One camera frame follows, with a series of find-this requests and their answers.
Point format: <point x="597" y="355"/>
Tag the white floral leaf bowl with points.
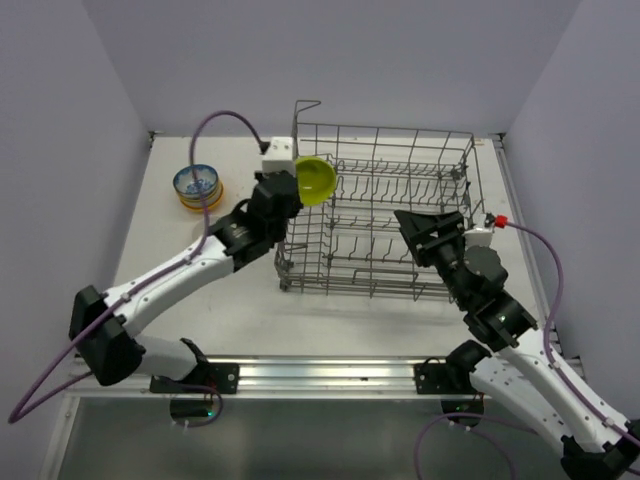
<point x="193" y="192"/>

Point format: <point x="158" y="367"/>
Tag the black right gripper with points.
<point x="418" y="227"/>

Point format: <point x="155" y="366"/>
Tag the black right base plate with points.
<point x="447" y="376"/>

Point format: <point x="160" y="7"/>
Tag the lime green bowl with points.
<point x="316" y="179"/>

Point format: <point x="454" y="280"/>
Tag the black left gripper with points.
<point x="297" y="204"/>

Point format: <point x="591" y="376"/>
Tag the aluminium mounting rail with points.
<point x="289" y="378"/>

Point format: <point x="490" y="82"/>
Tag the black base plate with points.
<point x="447" y="376"/>
<point x="220" y="375"/>

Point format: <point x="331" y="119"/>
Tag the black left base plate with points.
<point x="220" y="375"/>

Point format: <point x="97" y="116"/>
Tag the grey wire dish rack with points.
<point x="351" y="243"/>

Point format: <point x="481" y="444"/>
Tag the white blue patterned bowl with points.
<point x="202" y="176"/>

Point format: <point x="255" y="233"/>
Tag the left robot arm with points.
<point x="106" y="328"/>

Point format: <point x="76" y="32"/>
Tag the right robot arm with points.
<point x="509" y="356"/>

